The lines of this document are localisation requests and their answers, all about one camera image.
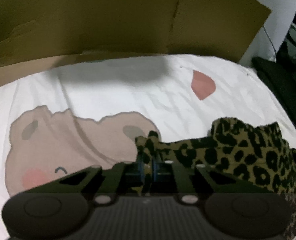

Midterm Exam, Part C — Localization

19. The leopard print garment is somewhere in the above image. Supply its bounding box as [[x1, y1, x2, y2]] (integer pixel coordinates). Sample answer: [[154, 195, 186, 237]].
[[134, 116, 296, 240]]

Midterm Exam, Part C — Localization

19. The white cable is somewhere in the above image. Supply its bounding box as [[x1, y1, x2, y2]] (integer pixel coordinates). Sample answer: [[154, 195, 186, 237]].
[[263, 25, 276, 60]]

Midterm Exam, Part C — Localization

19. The white bear print bedsheet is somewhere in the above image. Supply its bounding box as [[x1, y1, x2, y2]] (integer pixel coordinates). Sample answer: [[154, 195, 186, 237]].
[[0, 54, 296, 240]]

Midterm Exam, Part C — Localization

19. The brown cardboard sheet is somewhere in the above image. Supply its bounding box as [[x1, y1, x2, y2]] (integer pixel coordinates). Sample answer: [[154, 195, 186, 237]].
[[0, 0, 272, 80]]

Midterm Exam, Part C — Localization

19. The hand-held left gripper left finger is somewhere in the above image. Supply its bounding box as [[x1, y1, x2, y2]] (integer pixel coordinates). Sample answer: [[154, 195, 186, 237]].
[[42, 155, 145, 203]]

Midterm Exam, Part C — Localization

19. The white board panel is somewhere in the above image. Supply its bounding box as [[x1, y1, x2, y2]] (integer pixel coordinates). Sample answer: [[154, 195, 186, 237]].
[[238, 0, 296, 65]]

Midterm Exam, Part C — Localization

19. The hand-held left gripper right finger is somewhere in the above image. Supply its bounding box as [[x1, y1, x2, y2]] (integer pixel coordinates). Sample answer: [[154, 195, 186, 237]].
[[152, 155, 263, 203]]

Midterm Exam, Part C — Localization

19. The black folded garment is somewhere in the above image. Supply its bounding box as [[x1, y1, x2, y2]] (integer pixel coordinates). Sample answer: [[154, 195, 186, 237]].
[[252, 55, 296, 145]]

